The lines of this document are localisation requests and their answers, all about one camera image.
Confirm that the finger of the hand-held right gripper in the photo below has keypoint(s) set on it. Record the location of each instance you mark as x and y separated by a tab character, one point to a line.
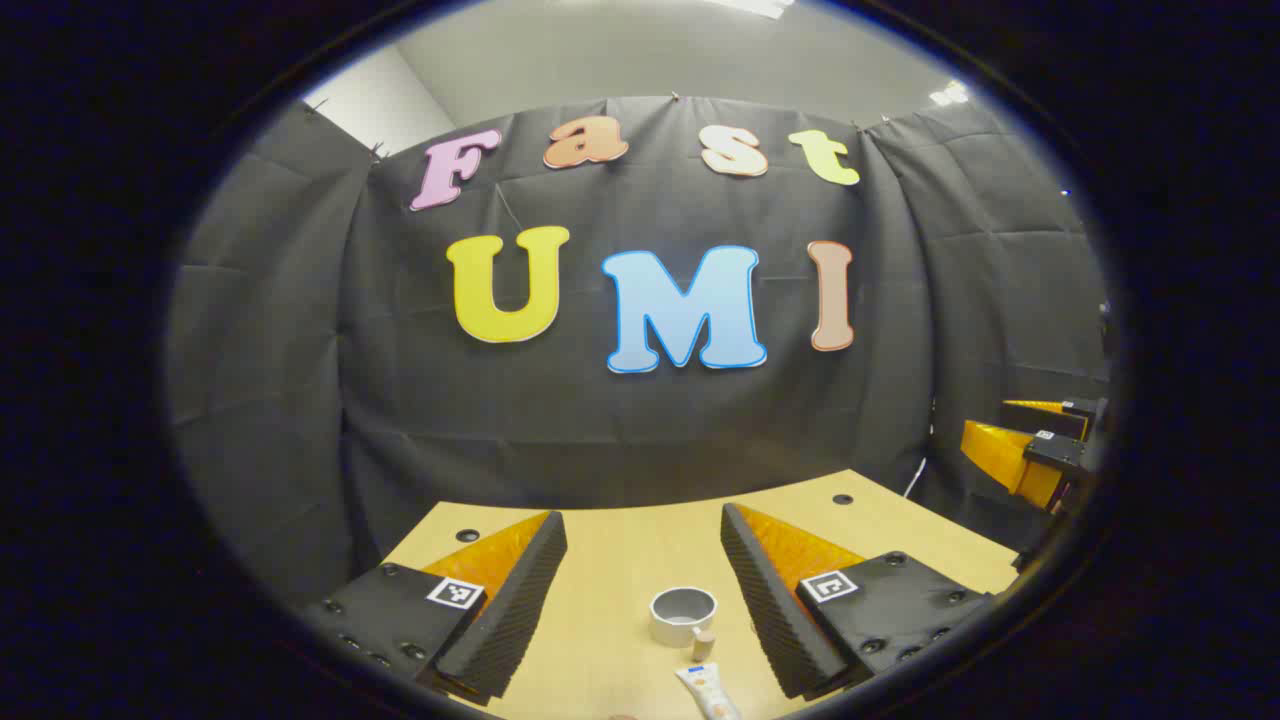
1040	408
1000	455

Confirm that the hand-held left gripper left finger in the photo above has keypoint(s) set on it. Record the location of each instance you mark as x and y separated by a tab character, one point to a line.
505	610

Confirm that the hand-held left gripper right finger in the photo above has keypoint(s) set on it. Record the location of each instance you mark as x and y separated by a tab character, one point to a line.
770	600

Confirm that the white cup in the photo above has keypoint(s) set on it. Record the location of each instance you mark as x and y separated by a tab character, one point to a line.
683	618

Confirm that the white toothpaste tube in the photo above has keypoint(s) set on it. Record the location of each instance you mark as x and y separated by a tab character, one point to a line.
708	692

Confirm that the wooden desktop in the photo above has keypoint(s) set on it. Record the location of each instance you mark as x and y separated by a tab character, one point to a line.
620	560

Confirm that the ceiling light panel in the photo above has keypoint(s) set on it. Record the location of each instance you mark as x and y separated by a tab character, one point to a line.
950	93
755	6

